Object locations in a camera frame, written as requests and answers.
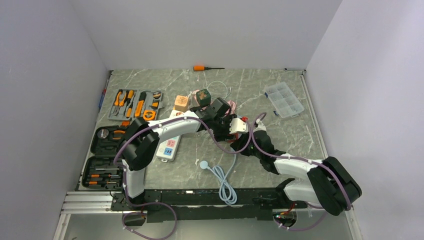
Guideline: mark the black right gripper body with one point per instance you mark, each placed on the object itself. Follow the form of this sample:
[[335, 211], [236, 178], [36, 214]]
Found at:
[[252, 150]]

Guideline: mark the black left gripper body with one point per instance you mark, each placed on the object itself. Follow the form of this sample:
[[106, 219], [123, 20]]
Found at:
[[221, 128]]

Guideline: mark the dark green cube adapter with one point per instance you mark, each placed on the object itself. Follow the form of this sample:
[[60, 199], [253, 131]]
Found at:
[[203, 97]]

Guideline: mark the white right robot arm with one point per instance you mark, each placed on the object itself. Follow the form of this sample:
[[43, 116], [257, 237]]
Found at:
[[316, 181]]

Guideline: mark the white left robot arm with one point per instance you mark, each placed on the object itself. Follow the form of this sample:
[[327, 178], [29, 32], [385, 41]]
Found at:
[[184, 123]]

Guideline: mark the orange wooden cube adapter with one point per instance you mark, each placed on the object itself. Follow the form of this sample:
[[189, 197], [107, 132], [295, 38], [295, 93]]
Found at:
[[181, 103]]

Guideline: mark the clear plastic screw organizer box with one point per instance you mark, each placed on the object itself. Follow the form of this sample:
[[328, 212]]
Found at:
[[283, 99]]

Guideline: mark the white long power strip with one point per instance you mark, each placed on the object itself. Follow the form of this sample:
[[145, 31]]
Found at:
[[167, 150]]

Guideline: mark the orange tape measure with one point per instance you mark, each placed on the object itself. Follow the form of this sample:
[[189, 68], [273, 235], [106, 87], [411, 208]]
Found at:
[[149, 115]]

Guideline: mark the orange utility knife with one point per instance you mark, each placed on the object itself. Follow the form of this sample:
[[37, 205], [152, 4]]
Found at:
[[139, 108]]

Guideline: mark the grey tool tray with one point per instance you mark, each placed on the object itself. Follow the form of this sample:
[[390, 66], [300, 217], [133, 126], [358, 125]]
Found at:
[[153, 100]]

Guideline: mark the orange pliers in case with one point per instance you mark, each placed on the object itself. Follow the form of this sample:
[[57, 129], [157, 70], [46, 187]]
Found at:
[[117, 134]]

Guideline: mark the black open tool case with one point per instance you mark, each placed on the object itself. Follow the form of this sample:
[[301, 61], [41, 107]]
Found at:
[[117, 164]]

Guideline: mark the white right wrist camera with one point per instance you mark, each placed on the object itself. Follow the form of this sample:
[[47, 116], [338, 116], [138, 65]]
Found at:
[[259, 126]]

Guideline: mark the orange handled screwdriver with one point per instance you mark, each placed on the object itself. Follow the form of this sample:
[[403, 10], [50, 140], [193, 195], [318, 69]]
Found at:
[[201, 68]]

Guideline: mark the orange handled pliers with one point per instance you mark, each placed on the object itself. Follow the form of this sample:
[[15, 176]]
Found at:
[[122, 104]]

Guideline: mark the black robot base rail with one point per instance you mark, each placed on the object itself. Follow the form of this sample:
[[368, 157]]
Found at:
[[205, 204]]

